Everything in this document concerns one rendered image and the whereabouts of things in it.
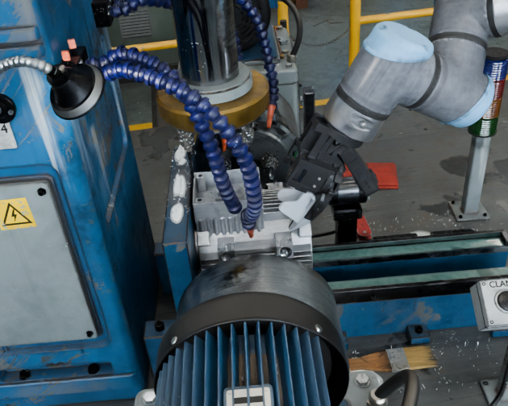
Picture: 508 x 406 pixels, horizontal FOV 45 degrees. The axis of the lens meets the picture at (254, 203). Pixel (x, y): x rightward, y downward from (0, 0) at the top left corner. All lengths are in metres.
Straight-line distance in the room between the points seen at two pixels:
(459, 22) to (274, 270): 0.46
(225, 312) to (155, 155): 1.37
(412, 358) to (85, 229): 0.66
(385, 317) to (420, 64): 0.54
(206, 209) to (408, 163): 0.85
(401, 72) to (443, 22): 0.14
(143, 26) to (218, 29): 3.31
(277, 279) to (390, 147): 1.05
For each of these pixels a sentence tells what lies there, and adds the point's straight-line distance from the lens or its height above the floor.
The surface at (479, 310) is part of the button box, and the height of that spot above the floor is 1.04.
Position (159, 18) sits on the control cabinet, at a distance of 4.19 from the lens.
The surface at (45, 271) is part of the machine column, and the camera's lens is 0.99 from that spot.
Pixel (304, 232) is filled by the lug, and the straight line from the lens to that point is 1.06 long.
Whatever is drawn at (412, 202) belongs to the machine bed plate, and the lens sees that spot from 1.62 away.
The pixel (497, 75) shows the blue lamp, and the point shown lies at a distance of 1.40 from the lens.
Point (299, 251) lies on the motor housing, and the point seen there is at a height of 1.05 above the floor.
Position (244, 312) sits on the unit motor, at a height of 1.37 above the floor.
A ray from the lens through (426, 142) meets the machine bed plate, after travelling 1.87.
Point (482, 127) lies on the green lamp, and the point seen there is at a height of 1.05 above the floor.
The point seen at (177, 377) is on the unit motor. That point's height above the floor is 1.34.
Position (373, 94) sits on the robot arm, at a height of 1.35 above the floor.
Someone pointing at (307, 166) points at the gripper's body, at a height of 1.23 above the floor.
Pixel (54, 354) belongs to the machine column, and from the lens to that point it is 1.13.
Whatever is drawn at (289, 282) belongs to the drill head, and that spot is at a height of 1.15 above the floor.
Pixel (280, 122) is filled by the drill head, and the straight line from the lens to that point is 1.28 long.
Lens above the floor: 1.75
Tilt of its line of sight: 36 degrees down
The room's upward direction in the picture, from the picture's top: 5 degrees counter-clockwise
